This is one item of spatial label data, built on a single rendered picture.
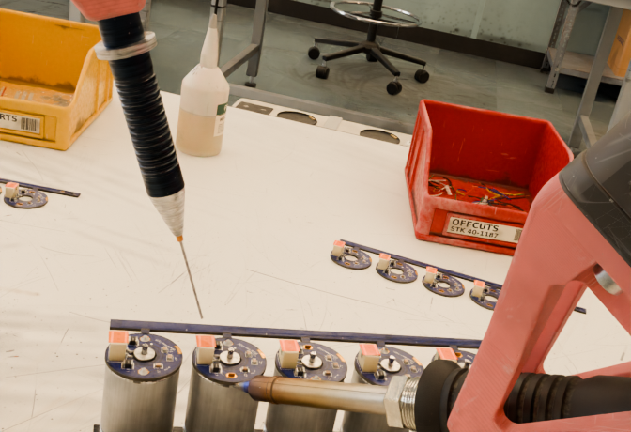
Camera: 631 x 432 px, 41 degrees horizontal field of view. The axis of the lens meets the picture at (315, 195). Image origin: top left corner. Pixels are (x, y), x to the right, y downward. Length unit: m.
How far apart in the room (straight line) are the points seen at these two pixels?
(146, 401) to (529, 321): 0.14
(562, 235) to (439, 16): 4.52
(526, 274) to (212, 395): 0.14
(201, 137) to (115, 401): 0.34
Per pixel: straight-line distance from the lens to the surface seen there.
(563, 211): 0.16
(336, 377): 0.29
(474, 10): 4.66
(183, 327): 0.30
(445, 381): 0.22
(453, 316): 0.46
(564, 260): 0.17
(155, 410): 0.28
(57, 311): 0.42
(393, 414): 0.23
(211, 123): 0.60
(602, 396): 0.20
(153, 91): 0.23
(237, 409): 0.28
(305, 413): 0.29
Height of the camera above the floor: 0.98
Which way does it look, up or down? 23 degrees down
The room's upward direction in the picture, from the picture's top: 10 degrees clockwise
